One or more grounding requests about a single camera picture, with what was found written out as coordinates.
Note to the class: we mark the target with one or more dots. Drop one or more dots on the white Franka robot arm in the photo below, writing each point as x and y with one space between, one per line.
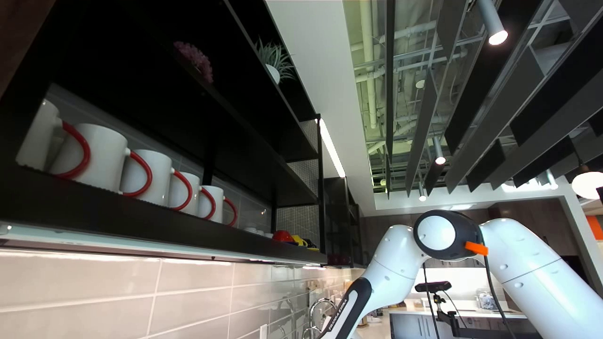
533 276

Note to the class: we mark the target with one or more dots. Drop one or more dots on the black open cabinet shelving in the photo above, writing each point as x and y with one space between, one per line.
156 76

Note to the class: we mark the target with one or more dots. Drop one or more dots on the under-cabinet light strip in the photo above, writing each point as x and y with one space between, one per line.
124 242

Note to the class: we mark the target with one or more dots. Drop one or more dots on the red bowl blue rim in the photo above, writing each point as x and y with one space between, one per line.
283 237

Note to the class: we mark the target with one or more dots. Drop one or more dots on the yellow ceramic cup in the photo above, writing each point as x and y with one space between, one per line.
301 242

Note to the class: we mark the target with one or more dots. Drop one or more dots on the green potted plant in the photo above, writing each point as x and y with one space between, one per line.
273 61

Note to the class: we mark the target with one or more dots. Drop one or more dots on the small ceiling spotlight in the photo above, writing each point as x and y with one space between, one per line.
439 157

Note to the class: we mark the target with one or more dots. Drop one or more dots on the chrome kitchen faucet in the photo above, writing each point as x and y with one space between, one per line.
313 312

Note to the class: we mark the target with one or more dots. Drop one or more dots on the purple flower decoration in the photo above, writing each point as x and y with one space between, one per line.
196 60

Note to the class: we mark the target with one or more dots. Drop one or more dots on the round white ceiling lamp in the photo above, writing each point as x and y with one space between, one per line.
588 186

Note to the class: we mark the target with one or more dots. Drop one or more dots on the black camera on tripod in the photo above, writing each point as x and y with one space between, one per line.
433 287

